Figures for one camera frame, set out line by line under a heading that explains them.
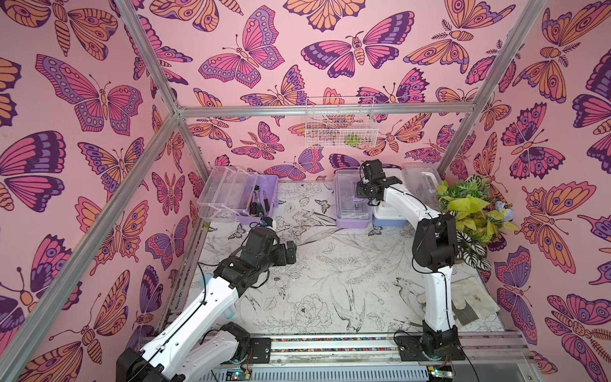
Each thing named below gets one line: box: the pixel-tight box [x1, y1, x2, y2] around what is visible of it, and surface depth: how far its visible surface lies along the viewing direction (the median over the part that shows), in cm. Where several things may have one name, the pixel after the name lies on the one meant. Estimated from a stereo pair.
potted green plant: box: [435, 174, 519, 273], surface depth 79 cm
